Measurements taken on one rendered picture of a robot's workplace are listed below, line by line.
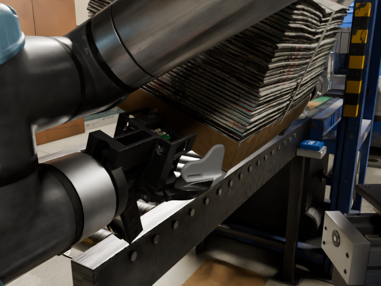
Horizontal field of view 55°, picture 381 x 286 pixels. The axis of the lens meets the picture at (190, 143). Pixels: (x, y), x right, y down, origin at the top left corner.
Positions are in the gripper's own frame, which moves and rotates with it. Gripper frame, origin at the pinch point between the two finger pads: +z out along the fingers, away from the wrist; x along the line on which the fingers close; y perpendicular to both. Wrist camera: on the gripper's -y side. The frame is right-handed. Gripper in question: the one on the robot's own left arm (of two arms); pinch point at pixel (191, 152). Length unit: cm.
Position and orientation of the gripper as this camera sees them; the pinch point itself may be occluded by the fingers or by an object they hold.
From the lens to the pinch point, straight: 51.5
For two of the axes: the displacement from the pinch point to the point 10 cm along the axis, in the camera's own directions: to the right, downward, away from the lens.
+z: 5.1, -2.3, 8.3
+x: -8.0, -4.7, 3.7
